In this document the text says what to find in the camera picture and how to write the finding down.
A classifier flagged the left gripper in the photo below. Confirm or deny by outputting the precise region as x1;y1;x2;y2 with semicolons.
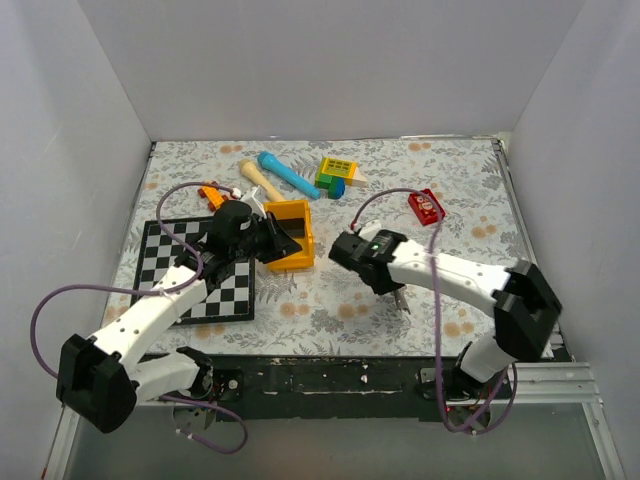
231;211;302;264

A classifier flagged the yellow toy bin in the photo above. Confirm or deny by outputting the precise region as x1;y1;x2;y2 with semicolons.
264;200;315;272

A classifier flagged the grey card holder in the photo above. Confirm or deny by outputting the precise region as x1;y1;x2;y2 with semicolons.
392;287;411;314

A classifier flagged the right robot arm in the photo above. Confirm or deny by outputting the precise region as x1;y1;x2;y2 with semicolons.
329;229;562;398

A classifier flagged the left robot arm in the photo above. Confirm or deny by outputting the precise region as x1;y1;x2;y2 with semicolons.
56;200;302;433

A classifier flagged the remaining black card in bin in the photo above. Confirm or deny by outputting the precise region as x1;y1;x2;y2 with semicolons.
278;218;306;240

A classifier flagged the red owl block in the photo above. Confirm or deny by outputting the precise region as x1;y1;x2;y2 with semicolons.
408;189;446;226

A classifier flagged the black white chessboard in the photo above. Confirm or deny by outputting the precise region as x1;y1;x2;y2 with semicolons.
132;215;257;326

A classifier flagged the orange toy car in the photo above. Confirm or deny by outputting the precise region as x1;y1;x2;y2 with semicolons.
198;186;231;212

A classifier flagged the cream wooden pin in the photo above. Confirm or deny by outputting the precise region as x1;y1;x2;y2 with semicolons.
239;158;286;202

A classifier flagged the colourful block house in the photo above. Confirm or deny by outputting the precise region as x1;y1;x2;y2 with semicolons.
314;157;369;200

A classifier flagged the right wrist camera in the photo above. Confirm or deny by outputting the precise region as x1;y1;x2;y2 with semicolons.
357;220;382;241

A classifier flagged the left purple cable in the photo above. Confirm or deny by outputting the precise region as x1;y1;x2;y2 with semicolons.
30;180;250;454

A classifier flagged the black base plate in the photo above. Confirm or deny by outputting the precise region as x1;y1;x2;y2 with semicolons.
87;353;571;424

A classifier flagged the aluminium frame rail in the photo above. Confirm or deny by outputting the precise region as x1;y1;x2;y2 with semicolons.
45;362;625;479

